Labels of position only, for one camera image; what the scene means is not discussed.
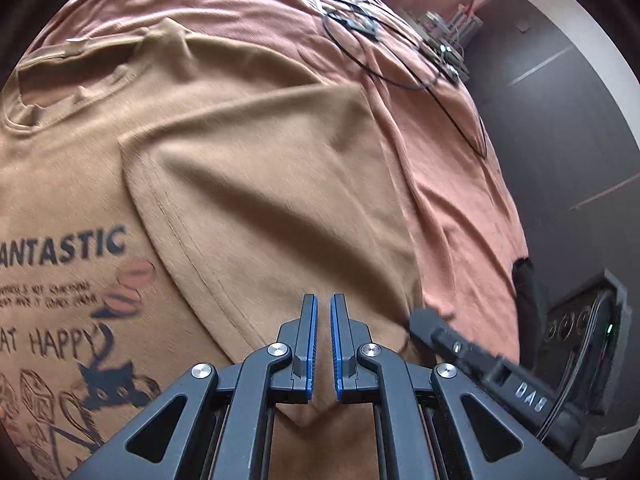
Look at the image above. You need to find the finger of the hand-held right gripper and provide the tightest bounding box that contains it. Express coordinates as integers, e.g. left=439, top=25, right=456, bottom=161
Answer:
left=409, top=309, right=501, bottom=386

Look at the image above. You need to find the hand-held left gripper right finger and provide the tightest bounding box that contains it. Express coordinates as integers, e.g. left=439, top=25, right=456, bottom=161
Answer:
left=330, top=294, right=581, bottom=480

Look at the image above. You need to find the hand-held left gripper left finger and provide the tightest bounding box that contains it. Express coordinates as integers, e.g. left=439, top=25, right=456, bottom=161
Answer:
left=65, top=294, right=319, bottom=480

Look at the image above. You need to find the brown printed t-shirt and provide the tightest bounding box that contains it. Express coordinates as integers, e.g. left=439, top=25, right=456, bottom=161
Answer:
left=0, top=22, right=436, bottom=480

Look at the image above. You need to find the orange-brown fleece blanket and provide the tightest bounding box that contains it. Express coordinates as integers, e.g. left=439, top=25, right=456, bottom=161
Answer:
left=25, top=0, right=531, bottom=356

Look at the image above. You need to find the black cable on bed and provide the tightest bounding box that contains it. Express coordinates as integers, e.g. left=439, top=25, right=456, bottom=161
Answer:
left=312, top=0, right=488, bottom=158

